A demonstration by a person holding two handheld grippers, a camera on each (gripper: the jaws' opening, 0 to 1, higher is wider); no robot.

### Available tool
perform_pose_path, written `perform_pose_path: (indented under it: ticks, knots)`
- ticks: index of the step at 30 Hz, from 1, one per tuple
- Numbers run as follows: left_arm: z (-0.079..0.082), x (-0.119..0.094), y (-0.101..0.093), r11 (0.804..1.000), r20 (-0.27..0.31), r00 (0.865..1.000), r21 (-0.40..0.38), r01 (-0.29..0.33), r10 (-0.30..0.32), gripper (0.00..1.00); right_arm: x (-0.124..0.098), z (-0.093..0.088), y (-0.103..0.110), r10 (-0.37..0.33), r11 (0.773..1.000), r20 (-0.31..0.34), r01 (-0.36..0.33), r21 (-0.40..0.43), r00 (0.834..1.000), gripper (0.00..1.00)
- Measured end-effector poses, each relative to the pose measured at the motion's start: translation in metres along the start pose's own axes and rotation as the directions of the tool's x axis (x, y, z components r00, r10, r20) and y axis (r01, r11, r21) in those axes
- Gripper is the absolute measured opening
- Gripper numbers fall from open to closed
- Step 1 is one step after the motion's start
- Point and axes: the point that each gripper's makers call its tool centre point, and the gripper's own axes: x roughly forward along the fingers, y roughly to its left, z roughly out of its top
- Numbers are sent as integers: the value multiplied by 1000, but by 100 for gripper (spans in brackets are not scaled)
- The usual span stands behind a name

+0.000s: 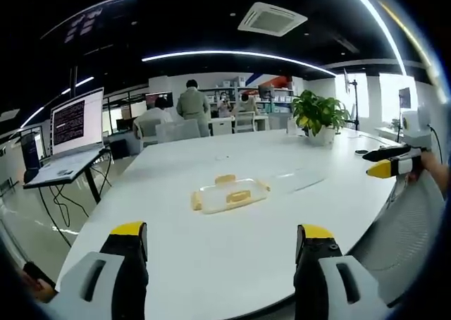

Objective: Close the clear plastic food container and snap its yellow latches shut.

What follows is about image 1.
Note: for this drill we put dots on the black desktop monitor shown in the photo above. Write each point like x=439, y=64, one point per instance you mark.
x=266, y=91
x=158, y=99

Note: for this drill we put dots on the white office chair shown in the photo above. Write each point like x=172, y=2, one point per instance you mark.
x=146, y=131
x=245, y=122
x=178, y=131

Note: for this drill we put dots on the black-legged side table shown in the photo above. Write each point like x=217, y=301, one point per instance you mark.
x=84, y=172

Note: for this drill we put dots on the grey mesh office chair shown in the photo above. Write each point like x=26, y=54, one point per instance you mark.
x=405, y=228

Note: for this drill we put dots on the green potted plant white pot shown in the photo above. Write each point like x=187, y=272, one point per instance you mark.
x=319, y=113

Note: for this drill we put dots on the black computer tower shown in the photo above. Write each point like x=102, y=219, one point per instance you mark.
x=31, y=154

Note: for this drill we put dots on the person's right hand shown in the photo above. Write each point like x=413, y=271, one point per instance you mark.
x=435, y=172

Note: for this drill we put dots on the small black object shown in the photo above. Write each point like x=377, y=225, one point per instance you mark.
x=361, y=152

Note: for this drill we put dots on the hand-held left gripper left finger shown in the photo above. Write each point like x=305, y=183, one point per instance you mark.
x=105, y=281

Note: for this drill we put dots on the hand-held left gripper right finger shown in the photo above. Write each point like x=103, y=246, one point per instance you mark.
x=327, y=284

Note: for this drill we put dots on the open silver laptop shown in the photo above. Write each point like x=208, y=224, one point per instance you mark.
x=68, y=126

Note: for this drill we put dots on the ceiling air conditioner vent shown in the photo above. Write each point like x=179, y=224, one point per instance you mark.
x=272, y=18

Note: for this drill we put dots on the clear plastic box yellow buckles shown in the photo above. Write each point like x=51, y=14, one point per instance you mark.
x=229, y=196

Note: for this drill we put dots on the clear sign holder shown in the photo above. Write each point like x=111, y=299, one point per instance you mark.
x=291, y=126

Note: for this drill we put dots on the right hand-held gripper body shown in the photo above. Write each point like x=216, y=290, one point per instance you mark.
x=417, y=131

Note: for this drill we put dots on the black tripod stand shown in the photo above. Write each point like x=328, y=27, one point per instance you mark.
x=356, y=101

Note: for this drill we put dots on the storage shelf with boxes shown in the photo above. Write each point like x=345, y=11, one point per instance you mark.
x=278, y=99

